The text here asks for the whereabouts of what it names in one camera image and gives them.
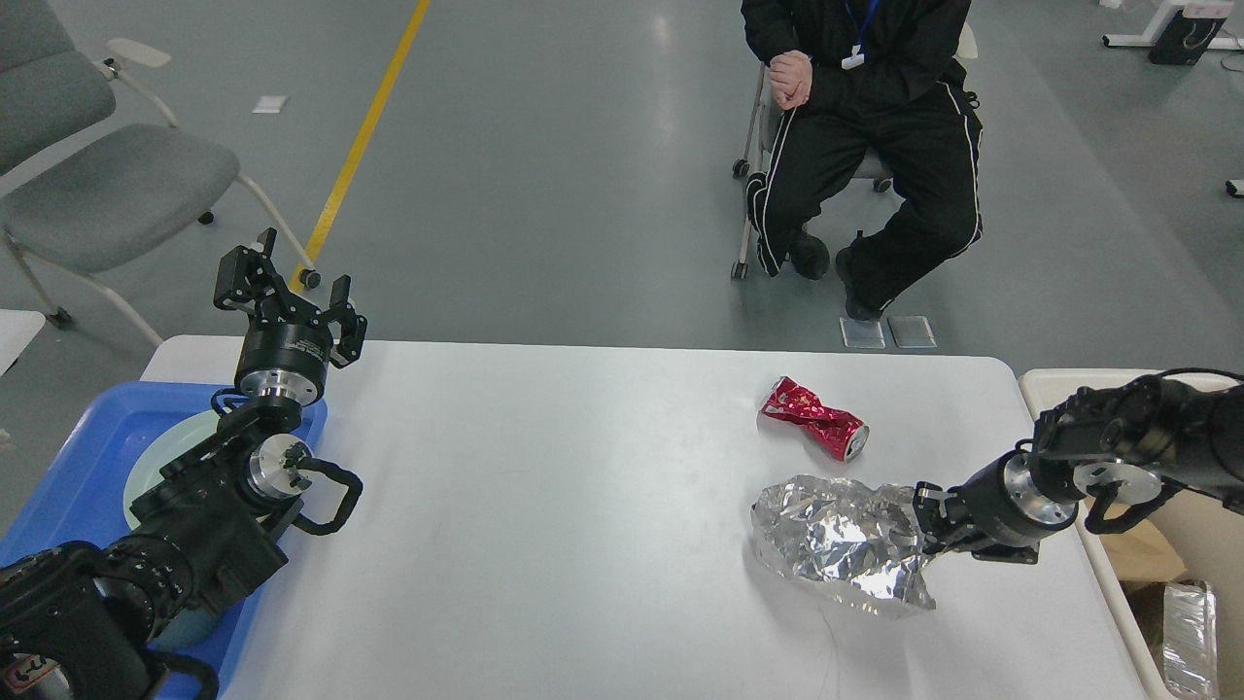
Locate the beige plastic bin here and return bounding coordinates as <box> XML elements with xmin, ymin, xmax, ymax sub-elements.
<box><xmin>1019</xmin><ymin>368</ymin><xmax>1243</xmax><ymax>699</ymax></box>

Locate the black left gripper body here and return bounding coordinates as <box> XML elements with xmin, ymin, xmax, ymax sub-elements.
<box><xmin>231</xmin><ymin>297</ymin><xmax>332</xmax><ymax>407</ymax></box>

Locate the aluminium foil tray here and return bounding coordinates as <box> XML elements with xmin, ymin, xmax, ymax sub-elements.
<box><xmin>1158</xmin><ymin>579</ymin><xmax>1219</xmax><ymax>699</ymax></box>

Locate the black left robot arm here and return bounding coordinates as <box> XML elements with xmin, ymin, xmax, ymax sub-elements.
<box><xmin>1</xmin><ymin>228</ymin><xmax>367</xmax><ymax>699</ymax></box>

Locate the clear floor plate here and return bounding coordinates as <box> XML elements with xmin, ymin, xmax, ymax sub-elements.
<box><xmin>887</xmin><ymin>315</ymin><xmax>938</xmax><ymax>349</ymax></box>
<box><xmin>840</xmin><ymin>316</ymin><xmax>887</xmax><ymax>349</ymax></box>

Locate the black box on floor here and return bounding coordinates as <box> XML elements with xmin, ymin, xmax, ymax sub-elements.
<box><xmin>1147</xmin><ymin>2</ymin><xmax>1229</xmax><ymax>66</ymax></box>

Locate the blue lanyard badge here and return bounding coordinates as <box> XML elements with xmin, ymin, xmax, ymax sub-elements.
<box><xmin>841</xmin><ymin>0</ymin><xmax>881</xmax><ymax>71</ymax></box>

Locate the white chair under person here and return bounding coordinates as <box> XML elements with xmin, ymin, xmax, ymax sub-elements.
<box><xmin>731</xmin><ymin>19</ymin><xmax>979</xmax><ymax>281</ymax></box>

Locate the clear floor plate right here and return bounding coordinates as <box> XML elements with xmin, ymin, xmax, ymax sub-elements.
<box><xmin>887</xmin><ymin>315</ymin><xmax>938</xmax><ymax>349</ymax></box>

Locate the brown paper bag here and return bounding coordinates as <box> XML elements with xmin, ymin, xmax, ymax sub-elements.
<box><xmin>1100</xmin><ymin>521</ymin><xmax>1187</xmax><ymax>583</ymax></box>

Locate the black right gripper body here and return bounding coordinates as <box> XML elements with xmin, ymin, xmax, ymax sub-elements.
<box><xmin>948</xmin><ymin>453</ymin><xmax>1079</xmax><ymax>566</ymax></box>

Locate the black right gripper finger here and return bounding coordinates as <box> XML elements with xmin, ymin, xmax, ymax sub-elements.
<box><xmin>912</xmin><ymin>482</ymin><xmax>963</xmax><ymax>557</ymax></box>

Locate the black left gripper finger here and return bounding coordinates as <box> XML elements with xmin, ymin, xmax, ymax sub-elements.
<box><xmin>213</xmin><ymin>228</ymin><xmax>294</xmax><ymax>316</ymax></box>
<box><xmin>316</xmin><ymin>274</ymin><xmax>368</xmax><ymax>368</ymax></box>

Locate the red snack wrapper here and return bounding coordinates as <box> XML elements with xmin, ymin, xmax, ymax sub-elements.
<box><xmin>759</xmin><ymin>375</ymin><xmax>870</xmax><ymax>464</ymax></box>

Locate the aluminium foil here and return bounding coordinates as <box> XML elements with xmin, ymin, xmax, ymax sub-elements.
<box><xmin>749</xmin><ymin>474</ymin><xmax>937</xmax><ymax>617</ymax></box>

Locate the teal mug yellow inside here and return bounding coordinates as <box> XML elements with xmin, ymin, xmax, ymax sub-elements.
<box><xmin>147</xmin><ymin>606</ymin><xmax>231</xmax><ymax>652</ymax></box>

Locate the green plate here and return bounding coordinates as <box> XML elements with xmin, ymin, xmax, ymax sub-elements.
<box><xmin>121</xmin><ymin>409</ymin><xmax>221</xmax><ymax>528</ymax></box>

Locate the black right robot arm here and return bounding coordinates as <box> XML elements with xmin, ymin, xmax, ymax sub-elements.
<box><xmin>914</xmin><ymin>368</ymin><xmax>1243</xmax><ymax>564</ymax></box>

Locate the seated person in black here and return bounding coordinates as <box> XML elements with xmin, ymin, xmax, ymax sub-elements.
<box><xmin>741</xmin><ymin>1</ymin><xmax>983</xmax><ymax>322</ymax></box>

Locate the clear floor plate left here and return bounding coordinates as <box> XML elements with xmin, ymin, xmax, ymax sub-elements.
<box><xmin>840</xmin><ymin>316</ymin><xmax>887</xmax><ymax>349</ymax></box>

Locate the white paper scrap on floor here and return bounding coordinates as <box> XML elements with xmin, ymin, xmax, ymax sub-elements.
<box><xmin>253</xmin><ymin>94</ymin><xmax>290</xmax><ymax>114</ymax></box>

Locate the grey office chair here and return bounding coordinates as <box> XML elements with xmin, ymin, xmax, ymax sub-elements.
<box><xmin>1</xmin><ymin>1</ymin><xmax>294</xmax><ymax>344</ymax></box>

